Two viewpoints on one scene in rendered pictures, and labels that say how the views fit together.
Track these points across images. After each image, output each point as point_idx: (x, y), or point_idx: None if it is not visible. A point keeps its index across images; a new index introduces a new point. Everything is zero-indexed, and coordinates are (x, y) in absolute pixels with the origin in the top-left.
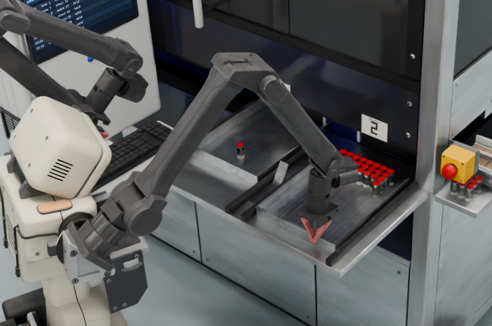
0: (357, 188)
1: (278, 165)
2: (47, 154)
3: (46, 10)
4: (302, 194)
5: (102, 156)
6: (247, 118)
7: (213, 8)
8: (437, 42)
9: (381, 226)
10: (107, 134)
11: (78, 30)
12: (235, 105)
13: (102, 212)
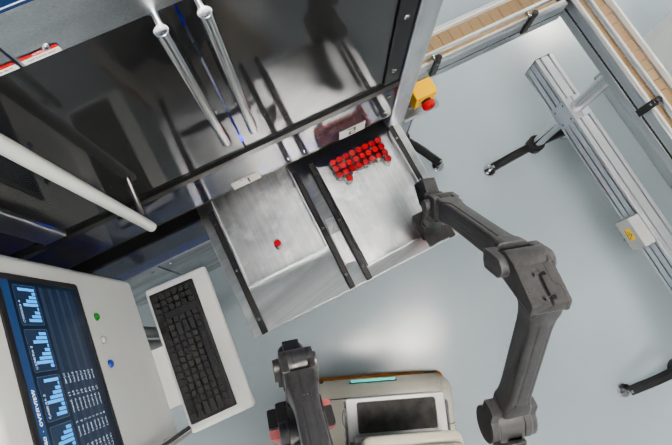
0: (370, 171)
1: (326, 223)
2: None
3: (84, 427)
4: (357, 217)
5: (460, 443)
6: (220, 215)
7: (140, 201)
8: (423, 46)
9: (424, 177)
10: (329, 401)
11: (325, 441)
12: (184, 215)
13: None
